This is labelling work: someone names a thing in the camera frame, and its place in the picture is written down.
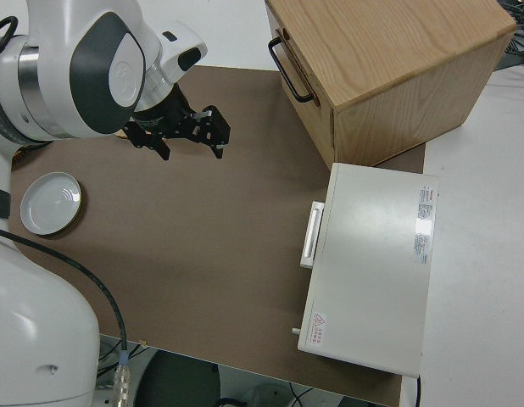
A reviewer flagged black cable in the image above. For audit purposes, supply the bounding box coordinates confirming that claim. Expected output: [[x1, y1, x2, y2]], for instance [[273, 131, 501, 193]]
[[501, 0, 524, 69], [0, 225, 132, 404], [0, 16, 19, 54]]

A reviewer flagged black metal box handle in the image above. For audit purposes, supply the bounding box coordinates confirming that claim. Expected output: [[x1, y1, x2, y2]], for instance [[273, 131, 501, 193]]
[[267, 36, 315, 104]]

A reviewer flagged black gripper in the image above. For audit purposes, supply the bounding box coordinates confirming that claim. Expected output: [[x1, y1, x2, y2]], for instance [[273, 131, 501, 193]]
[[122, 86, 231, 162]]

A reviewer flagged light wooden box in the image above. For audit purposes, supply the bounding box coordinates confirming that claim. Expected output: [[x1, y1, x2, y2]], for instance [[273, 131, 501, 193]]
[[265, 0, 518, 168]]

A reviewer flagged gray round plate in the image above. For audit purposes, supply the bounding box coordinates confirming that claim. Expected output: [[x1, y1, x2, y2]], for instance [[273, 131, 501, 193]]
[[19, 171, 86, 237]]

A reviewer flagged white toaster oven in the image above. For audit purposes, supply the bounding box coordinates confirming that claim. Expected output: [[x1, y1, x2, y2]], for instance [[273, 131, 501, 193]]
[[290, 162, 440, 379]]

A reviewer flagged brown table mat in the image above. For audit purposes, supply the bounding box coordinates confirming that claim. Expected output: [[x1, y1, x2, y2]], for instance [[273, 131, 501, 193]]
[[9, 65, 428, 407]]

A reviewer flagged silver oven door handle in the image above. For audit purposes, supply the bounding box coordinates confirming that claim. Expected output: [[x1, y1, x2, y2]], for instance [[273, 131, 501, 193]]
[[298, 201, 326, 269]]

